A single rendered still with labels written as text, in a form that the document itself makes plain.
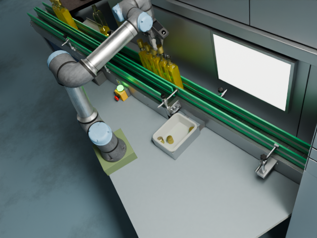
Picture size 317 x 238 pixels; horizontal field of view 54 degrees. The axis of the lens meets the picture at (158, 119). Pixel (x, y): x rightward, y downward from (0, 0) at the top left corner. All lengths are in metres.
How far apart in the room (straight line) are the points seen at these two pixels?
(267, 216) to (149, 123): 0.87
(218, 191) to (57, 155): 1.88
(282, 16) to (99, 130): 1.01
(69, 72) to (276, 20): 0.86
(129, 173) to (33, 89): 2.36
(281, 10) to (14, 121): 3.07
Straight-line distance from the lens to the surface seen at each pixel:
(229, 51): 1.55
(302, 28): 1.28
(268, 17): 1.33
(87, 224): 2.67
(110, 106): 2.15
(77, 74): 1.38
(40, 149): 3.29
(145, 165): 1.80
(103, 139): 1.64
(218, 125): 1.73
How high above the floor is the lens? 2.27
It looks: 51 degrees down
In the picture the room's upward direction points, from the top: 22 degrees counter-clockwise
